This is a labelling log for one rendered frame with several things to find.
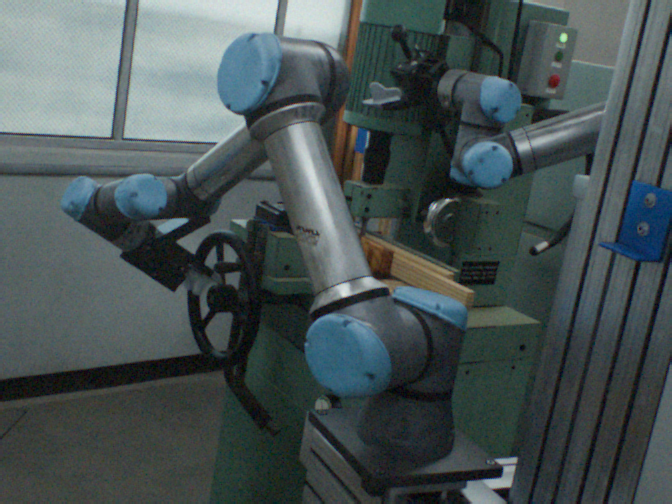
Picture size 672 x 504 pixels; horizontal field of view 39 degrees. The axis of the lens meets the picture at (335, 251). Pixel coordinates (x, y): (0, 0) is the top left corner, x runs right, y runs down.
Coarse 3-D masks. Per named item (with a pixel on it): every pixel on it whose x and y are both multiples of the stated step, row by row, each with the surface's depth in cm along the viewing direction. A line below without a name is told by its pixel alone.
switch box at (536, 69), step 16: (528, 32) 212; (544, 32) 208; (560, 32) 209; (576, 32) 212; (528, 48) 212; (544, 48) 208; (560, 48) 211; (528, 64) 212; (544, 64) 209; (528, 80) 212; (544, 80) 211; (560, 80) 214; (544, 96) 213; (560, 96) 215
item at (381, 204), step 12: (348, 180) 213; (348, 192) 212; (360, 192) 209; (372, 192) 210; (384, 192) 212; (396, 192) 214; (408, 192) 216; (348, 204) 212; (360, 204) 209; (372, 204) 211; (384, 204) 213; (360, 216) 210; (372, 216) 212; (384, 216) 214; (396, 216) 216
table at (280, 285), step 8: (232, 224) 232; (240, 224) 229; (240, 232) 228; (376, 272) 206; (264, 280) 201; (272, 280) 199; (280, 280) 199; (288, 280) 200; (296, 280) 201; (304, 280) 202; (400, 280) 203; (272, 288) 199; (280, 288) 198; (288, 288) 199; (296, 288) 201; (304, 288) 202
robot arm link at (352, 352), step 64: (256, 64) 131; (320, 64) 138; (256, 128) 134; (320, 128) 136; (320, 192) 131; (320, 256) 130; (320, 320) 127; (384, 320) 127; (320, 384) 129; (384, 384) 127
